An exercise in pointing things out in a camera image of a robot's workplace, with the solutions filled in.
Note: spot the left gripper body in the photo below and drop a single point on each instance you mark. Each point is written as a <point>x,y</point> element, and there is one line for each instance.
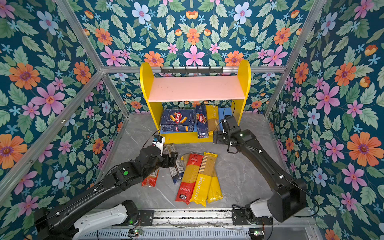
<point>165,161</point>

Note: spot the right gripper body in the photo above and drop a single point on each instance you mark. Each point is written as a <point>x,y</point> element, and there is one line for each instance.
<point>222,138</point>

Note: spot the clear blue spaghetti bag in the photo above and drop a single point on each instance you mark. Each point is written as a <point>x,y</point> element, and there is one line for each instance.
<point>177,171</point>

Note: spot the red spaghetti bag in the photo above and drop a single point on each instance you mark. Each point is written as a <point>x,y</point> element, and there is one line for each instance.
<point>189,178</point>
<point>151,180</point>

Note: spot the dark blue Barilla spaghetti bag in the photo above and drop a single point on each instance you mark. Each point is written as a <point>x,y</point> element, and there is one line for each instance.
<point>202,122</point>

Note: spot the blue Barilla pasta box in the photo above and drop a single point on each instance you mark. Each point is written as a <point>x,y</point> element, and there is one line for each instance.
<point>178,120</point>

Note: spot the yellow Pastatime spaghetti bag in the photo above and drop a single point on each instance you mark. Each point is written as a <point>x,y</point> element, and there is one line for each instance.
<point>204,179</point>

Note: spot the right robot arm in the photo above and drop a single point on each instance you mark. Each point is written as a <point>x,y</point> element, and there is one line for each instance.
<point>289,195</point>

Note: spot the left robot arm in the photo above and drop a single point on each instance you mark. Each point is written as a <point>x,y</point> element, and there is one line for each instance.
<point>59,222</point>

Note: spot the yellow shelf unit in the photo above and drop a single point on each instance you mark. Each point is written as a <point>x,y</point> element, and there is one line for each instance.
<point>157,91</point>

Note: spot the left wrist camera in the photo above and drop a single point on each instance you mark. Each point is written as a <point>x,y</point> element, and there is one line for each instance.
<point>158,141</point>

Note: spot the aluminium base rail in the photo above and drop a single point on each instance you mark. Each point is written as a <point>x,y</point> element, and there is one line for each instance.
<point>216,217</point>

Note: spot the black hook rail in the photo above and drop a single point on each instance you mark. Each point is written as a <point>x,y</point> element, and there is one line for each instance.
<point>192,70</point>

